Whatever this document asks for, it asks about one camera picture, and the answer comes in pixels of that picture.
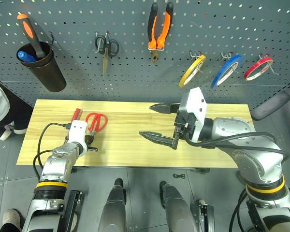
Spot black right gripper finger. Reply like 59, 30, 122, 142
149, 102, 181, 115
138, 130, 180, 150

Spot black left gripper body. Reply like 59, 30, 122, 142
85, 134, 96, 147

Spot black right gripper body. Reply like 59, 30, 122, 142
170, 103, 197, 144

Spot yellow tape roll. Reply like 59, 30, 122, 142
178, 54, 207, 88

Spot grey perforated pegboard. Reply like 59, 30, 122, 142
0, 0, 290, 110

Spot blue tape roll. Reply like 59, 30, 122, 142
210, 54, 243, 90

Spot red tape roll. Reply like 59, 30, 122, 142
243, 56, 274, 82

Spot black table foot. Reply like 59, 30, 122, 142
190, 167, 211, 175

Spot orange black pliers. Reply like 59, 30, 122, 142
147, 1, 174, 64

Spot black cylindrical cup holder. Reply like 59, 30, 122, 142
16, 41, 67, 93

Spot seated person in dark trousers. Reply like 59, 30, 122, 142
0, 75, 35, 141

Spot beige shoe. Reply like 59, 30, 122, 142
0, 208, 23, 232

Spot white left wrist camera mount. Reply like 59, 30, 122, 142
66, 120, 89, 148

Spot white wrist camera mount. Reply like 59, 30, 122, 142
66, 120, 89, 148
179, 87, 208, 142

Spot red handled scissors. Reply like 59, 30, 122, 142
85, 112, 109, 137

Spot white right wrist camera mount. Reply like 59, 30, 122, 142
179, 87, 208, 142

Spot red handled tool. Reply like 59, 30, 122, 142
71, 108, 84, 122

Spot black metal bracket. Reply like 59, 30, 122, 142
58, 189, 83, 232
197, 199, 215, 232

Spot black handled scissors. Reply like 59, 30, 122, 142
94, 34, 120, 78

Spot blue handled tool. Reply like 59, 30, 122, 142
17, 50, 37, 63

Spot orange black handled screwdriver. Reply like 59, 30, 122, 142
16, 13, 47, 59

